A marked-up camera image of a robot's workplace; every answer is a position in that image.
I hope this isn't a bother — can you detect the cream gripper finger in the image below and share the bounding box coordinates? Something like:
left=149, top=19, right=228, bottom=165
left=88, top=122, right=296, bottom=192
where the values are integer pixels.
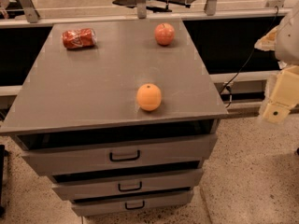
left=259, top=65, right=299, bottom=124
left=254, top=27, right=278, bottom=51

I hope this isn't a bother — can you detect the top grey drawer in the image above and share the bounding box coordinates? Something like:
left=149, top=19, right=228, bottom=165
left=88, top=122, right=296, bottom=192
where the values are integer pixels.
left=22, top=133, right=217, bottom=175

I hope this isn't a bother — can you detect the grey metal railing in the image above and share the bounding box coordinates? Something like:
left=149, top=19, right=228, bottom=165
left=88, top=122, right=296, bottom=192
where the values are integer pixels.
left=1, top=0, right=299, bottom=26

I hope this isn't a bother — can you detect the crushed red soda can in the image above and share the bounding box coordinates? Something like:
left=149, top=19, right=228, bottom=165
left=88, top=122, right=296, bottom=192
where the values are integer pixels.
left=62, top=28, right=96, bottom=49

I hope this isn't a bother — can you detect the middle grey drawer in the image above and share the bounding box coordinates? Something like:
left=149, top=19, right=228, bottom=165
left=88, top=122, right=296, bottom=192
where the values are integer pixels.
left=52, top=169, right=203, bottom=201

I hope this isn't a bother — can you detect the orange fruit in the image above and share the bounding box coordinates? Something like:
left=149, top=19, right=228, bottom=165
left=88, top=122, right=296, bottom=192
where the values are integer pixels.
left=136, top=83, right=162, bottom=111

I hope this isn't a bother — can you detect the red apple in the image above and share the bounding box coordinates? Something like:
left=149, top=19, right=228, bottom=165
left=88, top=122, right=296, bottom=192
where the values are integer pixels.
left=154, top=22, right=175, bottom=46

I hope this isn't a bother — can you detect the grey drawer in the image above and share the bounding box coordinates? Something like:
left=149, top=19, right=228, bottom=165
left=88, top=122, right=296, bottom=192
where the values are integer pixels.
left=52, top=169, right=203, bottom=201
left=72, top=189, right=193, bottom=217
left=22, top=133, right=217, bottom=175

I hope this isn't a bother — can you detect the bottom grey drawer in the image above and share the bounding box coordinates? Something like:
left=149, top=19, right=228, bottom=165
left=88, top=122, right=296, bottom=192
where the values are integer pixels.
left=72, top=189, right=193, bottom=217

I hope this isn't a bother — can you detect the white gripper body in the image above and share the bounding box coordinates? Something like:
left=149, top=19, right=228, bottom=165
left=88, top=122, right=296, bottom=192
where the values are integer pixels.
left=275, top=2, right=299, bottom=65

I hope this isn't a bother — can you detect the grey drawer cabinet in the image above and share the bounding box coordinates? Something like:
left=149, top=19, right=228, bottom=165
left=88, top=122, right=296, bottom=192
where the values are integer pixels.
left=1, top=21, right=226, bottom=205

